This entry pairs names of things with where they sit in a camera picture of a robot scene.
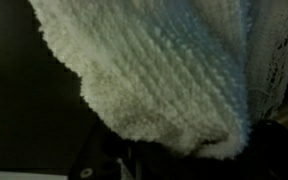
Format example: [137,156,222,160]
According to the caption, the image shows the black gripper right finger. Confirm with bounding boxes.
[237,119,288,180]

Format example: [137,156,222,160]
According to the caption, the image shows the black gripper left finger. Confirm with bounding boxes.
[68,121,132,180]

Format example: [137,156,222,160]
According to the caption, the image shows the white plastic storage container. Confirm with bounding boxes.
[0,170,69,180]

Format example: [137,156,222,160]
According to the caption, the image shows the white fluffy towel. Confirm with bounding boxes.
[28,0,288,160]

